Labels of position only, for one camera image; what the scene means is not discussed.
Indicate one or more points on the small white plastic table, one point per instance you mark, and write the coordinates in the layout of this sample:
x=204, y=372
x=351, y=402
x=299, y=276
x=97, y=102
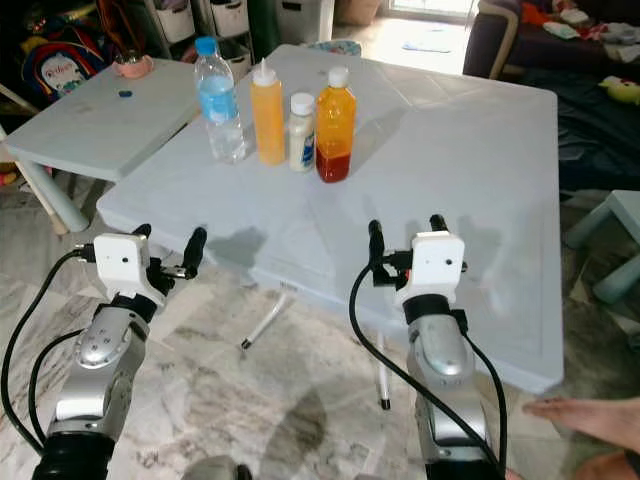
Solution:
x=90, y=125

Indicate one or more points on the orange squeeze sauce bottle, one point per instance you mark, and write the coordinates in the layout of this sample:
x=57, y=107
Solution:
x=268, y=120

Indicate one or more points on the yellow soft toy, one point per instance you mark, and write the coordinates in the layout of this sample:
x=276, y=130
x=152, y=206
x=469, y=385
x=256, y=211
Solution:
x=622, y=90

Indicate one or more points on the person's bare foot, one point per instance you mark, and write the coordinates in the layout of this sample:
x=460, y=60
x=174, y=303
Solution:
x=585, y=420
x=615, y=468

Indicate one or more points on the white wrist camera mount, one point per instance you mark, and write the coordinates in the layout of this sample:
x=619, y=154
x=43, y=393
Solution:
x=438, y=260
x=120, y=262

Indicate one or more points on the colourful children's backpack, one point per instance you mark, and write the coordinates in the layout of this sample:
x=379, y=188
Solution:
x=65, y=65

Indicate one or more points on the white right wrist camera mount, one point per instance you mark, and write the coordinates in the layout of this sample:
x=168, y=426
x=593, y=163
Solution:
x=438, y=260

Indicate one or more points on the dark sofa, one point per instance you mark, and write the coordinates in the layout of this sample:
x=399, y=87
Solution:
x=520, y=50

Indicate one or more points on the large white plastic table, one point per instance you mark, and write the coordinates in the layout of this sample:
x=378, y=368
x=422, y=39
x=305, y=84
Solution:
x=430, y=160

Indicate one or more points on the pink bowl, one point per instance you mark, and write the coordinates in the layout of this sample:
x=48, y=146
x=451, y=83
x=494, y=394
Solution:
x=133, y=68

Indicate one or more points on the blue bottle cap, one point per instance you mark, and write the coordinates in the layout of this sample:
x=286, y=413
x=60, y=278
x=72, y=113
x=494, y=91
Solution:
x=125, y=95

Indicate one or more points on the small white bottle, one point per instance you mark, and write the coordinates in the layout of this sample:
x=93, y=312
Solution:
x=302, y=135

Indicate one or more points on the light blue plastic stool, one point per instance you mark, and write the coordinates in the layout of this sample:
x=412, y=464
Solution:
x=610, y=230

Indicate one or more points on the grey robot left leg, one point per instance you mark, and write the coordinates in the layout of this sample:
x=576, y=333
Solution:
x=218, y=470

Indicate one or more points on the orange juice bottle white cap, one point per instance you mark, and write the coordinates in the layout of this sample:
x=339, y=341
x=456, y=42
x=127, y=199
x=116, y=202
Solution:
x=336, y=130

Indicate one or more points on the clear blue-capped water bottle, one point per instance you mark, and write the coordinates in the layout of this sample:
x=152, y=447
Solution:
x=220, y=110

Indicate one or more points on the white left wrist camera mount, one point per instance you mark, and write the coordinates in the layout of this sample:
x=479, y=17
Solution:
x=120, y=262

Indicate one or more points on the white plastic drawer unit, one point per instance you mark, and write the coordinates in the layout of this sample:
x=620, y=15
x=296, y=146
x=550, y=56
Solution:
x=190, y=20

